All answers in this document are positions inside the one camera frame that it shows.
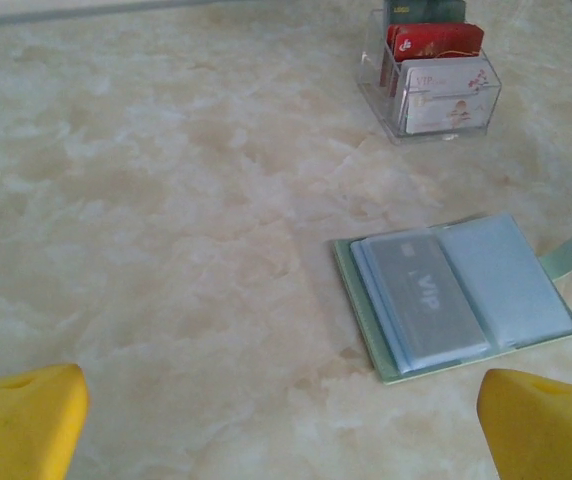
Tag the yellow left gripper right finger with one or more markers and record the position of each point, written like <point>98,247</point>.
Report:
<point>541,435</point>

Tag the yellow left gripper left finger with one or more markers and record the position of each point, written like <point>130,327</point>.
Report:
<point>21,425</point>

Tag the mint green card holder wallet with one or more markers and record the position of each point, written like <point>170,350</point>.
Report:
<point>516,285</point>

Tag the grey VIP card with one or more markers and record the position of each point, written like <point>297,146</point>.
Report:
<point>426,300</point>

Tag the white VIP card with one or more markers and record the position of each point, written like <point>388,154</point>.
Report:
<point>446,100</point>

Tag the clear acrylic card stand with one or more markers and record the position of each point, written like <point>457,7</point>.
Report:
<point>373,75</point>

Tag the red plastic card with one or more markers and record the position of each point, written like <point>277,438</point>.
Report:
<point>436,42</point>

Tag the dark green plastic card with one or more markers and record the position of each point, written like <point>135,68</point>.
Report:
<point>426,10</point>

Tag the aluminium back table rail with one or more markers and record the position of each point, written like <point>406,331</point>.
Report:
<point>16,16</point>

